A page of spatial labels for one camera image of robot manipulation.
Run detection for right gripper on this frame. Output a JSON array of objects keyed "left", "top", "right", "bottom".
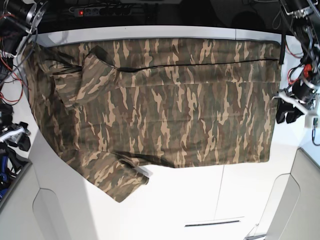
[{"left": 0, "top": 122, "right": 31, "bottom": 152}]

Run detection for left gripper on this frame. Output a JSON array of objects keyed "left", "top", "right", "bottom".
[{"left": 273, "top": 77, "right": 320, "bottom": 128}]

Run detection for camouflage T-shirt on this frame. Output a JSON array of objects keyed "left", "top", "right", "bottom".
[{"left": 23, "top": 38, "right": 281, "bottom": 202}]

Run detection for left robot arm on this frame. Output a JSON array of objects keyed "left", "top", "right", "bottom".
[{"left": 275, "top": 0, "right": 320, "bottom": 130}]

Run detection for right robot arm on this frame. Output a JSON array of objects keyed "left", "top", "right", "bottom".
[{"left": 0, "top": 0, "right": 49, "bottom": 152}]

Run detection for blue black items in bin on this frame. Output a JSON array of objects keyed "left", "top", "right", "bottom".
[{"left": 0, "top": 142, "right": 30, "bottom": 200}]

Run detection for black power strip red switch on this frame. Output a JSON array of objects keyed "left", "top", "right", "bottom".
[{"left": 69, "top": 5, "right": 132, "bottom": 17}]

